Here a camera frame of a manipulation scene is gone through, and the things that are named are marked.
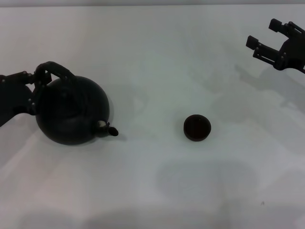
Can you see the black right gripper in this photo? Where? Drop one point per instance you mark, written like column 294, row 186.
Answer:
column 293, row 55

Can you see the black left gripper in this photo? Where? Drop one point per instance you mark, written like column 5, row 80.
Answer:
column 14, row 97

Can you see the black round teapot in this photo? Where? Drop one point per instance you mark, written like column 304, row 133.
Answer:
column 71, row 119

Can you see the dark brown teacup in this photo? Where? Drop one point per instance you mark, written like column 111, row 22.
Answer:
column 197, row 130

